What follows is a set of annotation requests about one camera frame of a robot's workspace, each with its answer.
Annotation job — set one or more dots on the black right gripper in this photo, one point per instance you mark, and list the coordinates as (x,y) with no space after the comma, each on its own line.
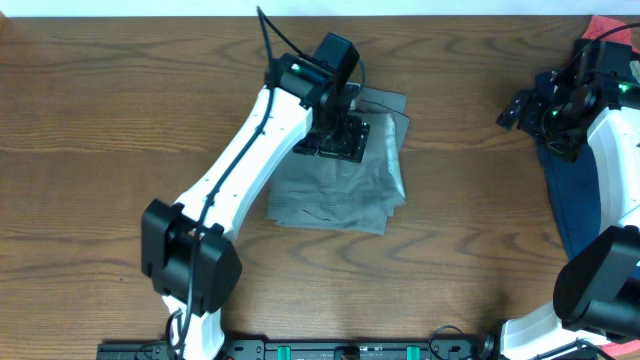
(527,123)

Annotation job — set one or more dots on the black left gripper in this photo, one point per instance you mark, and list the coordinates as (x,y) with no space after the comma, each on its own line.
(351,149)

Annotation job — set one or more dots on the grey shorts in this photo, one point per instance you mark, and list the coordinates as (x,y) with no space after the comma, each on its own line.
(322,193)

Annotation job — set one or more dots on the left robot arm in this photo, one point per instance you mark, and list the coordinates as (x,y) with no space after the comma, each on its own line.
(187,247)

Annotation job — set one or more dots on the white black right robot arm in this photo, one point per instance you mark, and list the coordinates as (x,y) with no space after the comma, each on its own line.
(595,300)

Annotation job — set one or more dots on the navy blue garment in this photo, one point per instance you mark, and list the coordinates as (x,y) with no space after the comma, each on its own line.
(575,200)

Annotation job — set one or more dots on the red cloth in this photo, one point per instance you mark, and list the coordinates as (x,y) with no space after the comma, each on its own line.
(599,25)

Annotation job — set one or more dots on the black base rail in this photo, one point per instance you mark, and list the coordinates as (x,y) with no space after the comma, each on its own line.
(266,350)

